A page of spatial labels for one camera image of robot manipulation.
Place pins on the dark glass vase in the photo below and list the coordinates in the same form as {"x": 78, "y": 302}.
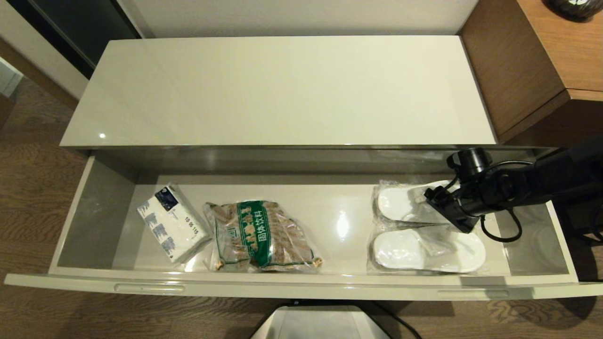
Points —
{"x": 574, "y": 7}

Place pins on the brown wooden desk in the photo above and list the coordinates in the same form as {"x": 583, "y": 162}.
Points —
{"x": 511, "y": 66}

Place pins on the white cabinet drawer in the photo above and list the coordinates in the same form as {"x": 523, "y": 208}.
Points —
{"x": 348, "y": 240}

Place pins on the dark glass door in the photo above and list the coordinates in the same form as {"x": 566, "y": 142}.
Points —
{"x": 75, "y": 26}

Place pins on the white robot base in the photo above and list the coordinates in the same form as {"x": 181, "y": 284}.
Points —
{"x": 320, "y": 325}

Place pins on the green label snack bag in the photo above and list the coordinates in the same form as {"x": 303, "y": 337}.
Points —
{"x": 259, "y": 235}

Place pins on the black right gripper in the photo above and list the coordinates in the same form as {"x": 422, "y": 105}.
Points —
{"x": 457, "y": 212}

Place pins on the glossy grey cabinet top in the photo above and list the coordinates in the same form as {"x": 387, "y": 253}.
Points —
{"x": 282, "y": 92}

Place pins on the white blue tissue pack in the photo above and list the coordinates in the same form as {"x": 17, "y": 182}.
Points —
{"x": 172, "y": 223}

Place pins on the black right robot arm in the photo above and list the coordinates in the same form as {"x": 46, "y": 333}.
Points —
{"x": 560, "y": 181}

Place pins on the white slipper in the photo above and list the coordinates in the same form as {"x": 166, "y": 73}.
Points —
{"x": 400, "y": 252}
{"x": 398, "y": 202}

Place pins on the pale grey panel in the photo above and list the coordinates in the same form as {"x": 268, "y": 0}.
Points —
{"x": 9, "y": 77}

